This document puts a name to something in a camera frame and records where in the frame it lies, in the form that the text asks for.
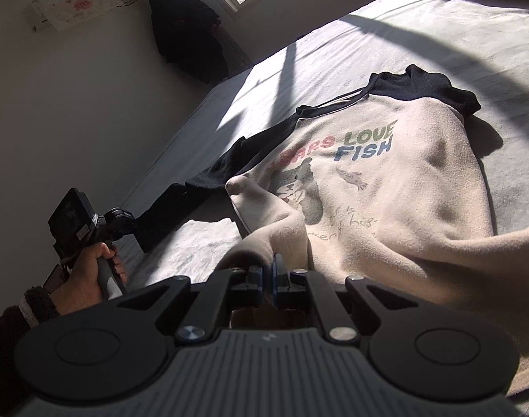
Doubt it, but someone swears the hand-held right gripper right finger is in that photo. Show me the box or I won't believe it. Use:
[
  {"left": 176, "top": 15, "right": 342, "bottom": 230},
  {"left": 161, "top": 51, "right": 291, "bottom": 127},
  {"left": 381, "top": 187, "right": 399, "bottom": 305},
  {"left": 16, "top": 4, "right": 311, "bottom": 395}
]
[{"left": 277, "top": 254, "right": 426, "bottom": 342}]

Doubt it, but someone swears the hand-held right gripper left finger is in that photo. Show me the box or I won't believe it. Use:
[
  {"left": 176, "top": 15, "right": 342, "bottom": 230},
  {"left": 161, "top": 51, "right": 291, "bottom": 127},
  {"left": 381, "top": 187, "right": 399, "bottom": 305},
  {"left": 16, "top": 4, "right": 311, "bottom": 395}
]
[{"left": 117, "top": 254, "right": 277, "bottom": 342}]

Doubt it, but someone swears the beige sweatshirt with black sleeves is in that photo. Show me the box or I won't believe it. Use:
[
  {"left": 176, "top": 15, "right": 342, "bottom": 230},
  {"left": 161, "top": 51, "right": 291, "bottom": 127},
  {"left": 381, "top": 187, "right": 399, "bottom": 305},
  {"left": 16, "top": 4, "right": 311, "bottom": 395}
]
[{"left": 136, "top": 64, "right": 529, "bottom": 396}]

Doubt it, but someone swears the person's left forearm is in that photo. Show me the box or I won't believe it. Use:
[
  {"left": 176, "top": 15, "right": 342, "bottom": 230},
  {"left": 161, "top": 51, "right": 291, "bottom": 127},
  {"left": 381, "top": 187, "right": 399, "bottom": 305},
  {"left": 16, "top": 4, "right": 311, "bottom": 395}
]
[{"left": 0, "top": 287, "right": 61, "bottom": 417}]

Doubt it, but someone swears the person's left hand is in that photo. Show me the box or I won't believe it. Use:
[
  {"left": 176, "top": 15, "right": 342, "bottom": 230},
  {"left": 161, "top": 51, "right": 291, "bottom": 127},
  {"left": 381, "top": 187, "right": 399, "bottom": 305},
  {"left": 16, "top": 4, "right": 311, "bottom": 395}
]
[{"left": 51, "top": 241, "right": 128, "bottom": 316}]

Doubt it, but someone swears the dark hanging coat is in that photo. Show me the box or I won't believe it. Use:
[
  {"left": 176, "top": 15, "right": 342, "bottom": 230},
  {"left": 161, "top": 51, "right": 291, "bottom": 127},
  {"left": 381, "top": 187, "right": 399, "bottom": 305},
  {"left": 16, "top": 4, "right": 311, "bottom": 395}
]
[{"left": 149, "top": 0, "right": 230, "bottom": 84}]

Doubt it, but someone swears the bed with grey sheet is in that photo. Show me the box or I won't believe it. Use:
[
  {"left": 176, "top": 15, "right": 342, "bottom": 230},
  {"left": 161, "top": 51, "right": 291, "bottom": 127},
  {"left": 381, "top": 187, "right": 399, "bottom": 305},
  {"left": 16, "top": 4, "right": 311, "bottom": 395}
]
[{"left": 112, "top": 0, "right": 529, "bottom": 417}]

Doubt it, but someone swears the wall poster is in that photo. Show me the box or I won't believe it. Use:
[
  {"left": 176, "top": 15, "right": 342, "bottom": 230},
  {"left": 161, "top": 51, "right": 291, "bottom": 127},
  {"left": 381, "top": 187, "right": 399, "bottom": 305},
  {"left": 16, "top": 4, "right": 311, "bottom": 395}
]
[{"left": 23, "top": 0, "right": 122, "bottom": 32}]

